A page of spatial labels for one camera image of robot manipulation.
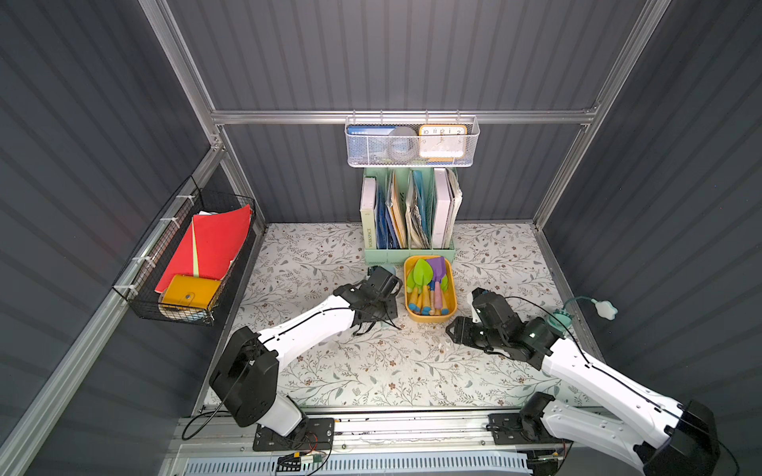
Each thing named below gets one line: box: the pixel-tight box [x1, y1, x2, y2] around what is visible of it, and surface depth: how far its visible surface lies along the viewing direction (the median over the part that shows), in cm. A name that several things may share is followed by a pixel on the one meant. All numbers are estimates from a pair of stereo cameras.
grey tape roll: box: [386, 125, 419, 163], surface depth 89 cm
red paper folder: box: [154, 204, 254, 293], surface depth 75 cm
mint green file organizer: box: [360, 167, 464, 265], surface depth 101 cm
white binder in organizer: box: [432, 167, 456, 249], surface depth 100 cm
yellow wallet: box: [160, 274, 222, 310], surface depth 66 cm
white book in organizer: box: [360, 176, 378, 249], surface depth 96 cm
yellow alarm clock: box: [418, 123, 469, 162], surface depth 90 cm
